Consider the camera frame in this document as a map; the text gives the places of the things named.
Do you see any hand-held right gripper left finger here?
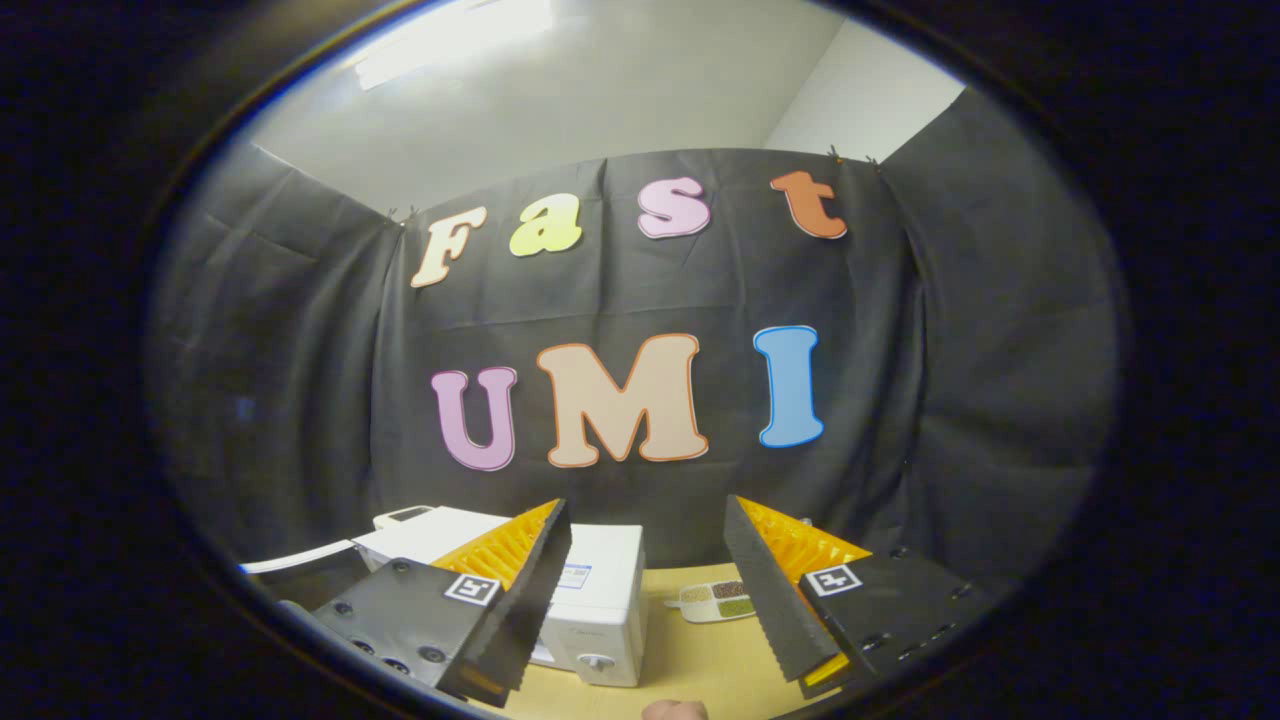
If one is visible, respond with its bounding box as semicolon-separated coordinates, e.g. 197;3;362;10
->
313;498;573;709

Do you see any white microwave oven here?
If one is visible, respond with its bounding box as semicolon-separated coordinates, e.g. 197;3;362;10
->
240;505;648;689

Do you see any white divided seasoning dish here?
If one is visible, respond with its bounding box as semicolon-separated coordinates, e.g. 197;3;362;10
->
665;580;757;625

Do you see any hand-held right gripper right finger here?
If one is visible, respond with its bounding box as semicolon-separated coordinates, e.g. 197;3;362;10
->
722;494;991;701

